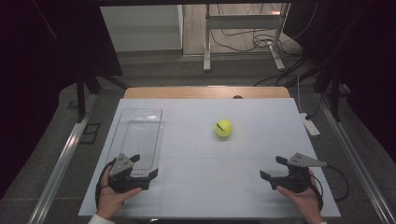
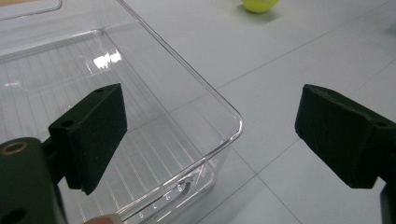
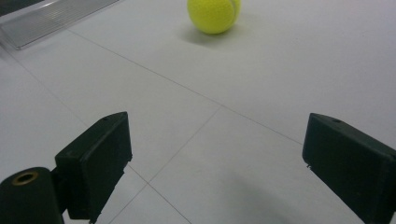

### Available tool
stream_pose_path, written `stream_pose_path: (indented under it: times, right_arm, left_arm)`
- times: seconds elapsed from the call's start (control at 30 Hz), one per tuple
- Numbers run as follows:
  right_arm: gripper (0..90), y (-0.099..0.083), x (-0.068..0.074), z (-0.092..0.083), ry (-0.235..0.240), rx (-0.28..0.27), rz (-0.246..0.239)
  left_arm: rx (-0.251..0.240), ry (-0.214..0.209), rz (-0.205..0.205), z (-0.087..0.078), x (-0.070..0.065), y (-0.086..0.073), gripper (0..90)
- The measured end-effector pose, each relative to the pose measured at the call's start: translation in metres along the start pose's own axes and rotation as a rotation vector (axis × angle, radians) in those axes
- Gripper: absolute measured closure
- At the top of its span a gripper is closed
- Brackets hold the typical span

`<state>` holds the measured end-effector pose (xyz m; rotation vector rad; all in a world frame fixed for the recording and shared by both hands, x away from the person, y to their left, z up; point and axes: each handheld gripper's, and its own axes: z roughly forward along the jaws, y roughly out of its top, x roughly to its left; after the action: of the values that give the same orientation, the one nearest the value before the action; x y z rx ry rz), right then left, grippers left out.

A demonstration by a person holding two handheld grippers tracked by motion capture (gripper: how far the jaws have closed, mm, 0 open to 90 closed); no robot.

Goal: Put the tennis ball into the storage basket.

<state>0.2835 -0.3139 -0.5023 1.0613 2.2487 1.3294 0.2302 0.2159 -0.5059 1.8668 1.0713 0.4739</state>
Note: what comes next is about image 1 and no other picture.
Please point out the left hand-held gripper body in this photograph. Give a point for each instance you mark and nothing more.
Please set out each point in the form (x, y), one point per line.
(124, 182)

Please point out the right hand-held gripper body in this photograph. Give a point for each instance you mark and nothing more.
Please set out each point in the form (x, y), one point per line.
(294, 182)

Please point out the clear plastic container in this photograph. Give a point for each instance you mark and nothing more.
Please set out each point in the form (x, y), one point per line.
(140, 137)

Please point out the yellow tennis ball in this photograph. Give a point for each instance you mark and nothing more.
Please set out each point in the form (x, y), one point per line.
(224, 128)

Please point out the person's left hand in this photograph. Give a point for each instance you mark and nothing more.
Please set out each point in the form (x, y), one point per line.
(109, 200)

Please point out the person's right hand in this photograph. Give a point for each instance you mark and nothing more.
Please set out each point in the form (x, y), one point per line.
(306, 203)

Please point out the white power strip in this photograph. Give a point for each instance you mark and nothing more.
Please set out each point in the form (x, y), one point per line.
(309, 124)

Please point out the white table cover board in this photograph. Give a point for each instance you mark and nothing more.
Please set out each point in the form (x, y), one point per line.
(218, 174)

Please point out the black metal stand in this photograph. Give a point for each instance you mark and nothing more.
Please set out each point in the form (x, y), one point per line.
(335, 99)
(81, 99)

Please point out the dark curtain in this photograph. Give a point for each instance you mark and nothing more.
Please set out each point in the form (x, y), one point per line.
(37, 77)
(367, 62)

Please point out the white cabinet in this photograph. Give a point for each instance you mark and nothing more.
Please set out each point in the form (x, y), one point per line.
(140, 28)

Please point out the grey metal desk frame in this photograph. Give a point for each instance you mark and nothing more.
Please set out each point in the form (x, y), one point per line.
(207, 46)

